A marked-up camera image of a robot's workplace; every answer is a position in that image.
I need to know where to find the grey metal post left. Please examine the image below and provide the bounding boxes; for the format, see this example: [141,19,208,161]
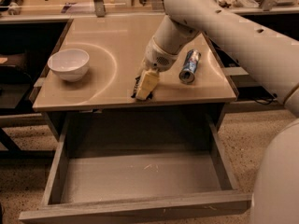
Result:
[93,0,106,17]

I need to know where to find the blue crushed can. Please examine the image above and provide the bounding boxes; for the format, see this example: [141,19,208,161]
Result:
[179,49,201,84]

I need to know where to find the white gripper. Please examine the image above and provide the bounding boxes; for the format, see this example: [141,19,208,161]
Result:
[135,38,178,100]

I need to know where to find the white ceramic bowl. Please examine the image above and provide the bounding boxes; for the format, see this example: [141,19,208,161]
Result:
[48,49,90,82]

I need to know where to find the black chocolate bar wrapper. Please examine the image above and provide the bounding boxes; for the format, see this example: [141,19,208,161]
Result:
[131,76,153,100]

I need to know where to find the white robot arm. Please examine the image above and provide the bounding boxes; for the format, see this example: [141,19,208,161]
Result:
[133,0,299,224]

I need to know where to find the grey cabinet with tan top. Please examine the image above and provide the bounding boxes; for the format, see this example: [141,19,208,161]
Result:
[29,13,239,142]

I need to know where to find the grey open drawer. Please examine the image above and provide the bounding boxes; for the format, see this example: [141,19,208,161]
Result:
[20,113,250,224]

